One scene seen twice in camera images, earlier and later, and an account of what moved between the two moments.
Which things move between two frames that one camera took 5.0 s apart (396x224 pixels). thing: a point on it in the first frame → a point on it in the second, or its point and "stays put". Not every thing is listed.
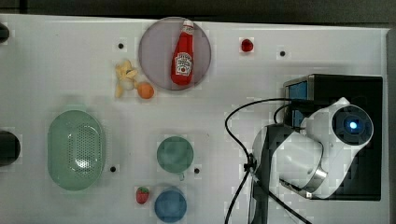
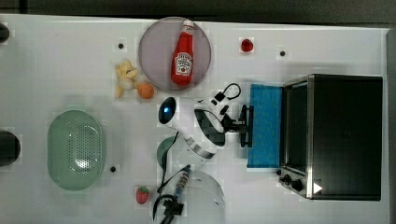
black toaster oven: (311, 93) stays put
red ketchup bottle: (183, 61) stays put
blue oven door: (298, 91) → (267, 105)
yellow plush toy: (126, 74) stays put
